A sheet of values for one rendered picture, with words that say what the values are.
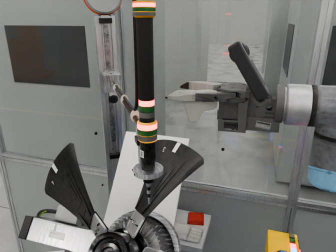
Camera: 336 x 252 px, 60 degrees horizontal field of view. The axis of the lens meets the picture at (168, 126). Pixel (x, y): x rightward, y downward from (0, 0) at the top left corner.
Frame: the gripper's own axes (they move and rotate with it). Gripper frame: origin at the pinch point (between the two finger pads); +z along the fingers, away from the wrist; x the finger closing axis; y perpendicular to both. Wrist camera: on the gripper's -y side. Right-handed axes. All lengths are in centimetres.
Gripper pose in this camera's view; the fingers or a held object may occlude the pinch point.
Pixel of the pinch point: (178, 88)
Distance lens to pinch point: 59.6
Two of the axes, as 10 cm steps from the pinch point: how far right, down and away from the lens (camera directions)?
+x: 3.0, -3.3, 8.9
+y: 0.2, 9.4, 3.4
